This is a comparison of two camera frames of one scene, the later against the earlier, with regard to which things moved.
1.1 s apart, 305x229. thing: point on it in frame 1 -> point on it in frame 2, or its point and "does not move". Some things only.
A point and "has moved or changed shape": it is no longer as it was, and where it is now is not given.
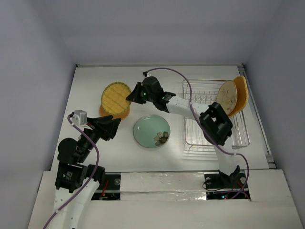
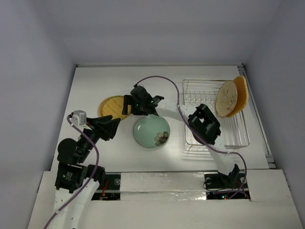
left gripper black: [109, 127] does not move
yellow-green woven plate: [113, 98] has moved or changed shape
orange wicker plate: [242, 88] does not move
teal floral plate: [152, 131] does not move
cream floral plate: [227, 96] does not move
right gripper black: [140, 91] -> [134, 105]
